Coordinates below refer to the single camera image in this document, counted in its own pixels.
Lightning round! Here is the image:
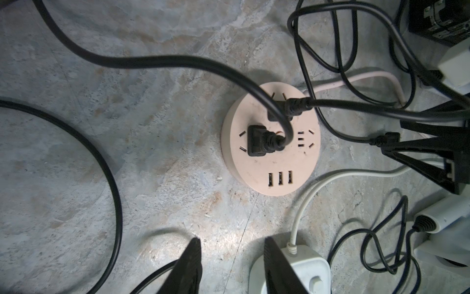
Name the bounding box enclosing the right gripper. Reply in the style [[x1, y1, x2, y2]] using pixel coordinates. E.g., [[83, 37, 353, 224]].
[[381, 121, 470, 195]]

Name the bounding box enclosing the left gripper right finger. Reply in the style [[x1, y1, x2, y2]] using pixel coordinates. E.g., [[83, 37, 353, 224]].
[[263, 237, 308, 294]]

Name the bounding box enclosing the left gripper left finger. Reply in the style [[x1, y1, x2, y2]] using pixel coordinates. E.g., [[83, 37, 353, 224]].
[[158, 238, 203, 294]]

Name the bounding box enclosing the black cord of pink dryer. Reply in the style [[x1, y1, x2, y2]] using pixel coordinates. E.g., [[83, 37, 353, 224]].
[[32, 0, 294, 158]]

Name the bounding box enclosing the black cord of white dryer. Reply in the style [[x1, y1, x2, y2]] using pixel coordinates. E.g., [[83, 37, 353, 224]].
[[267, 0, 470, 144]]

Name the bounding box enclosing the white square power strip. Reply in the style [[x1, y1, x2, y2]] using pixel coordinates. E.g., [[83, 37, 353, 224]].
[[248, 236, 331, 294]]

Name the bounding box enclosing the white hair dryer right front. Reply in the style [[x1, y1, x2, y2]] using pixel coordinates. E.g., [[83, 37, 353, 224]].
[[414, 194, 470, 278]]

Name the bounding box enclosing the pink round power strip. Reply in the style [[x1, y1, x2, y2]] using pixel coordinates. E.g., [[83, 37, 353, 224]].
[[221, 94, 321, 197]]

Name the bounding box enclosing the black case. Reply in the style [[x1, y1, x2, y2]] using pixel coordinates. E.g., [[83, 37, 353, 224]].
[[408, 0, 470, 47]]

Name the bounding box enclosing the black cord front right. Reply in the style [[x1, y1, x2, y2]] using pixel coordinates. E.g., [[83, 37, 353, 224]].
[[326, 194, 438, 294]]

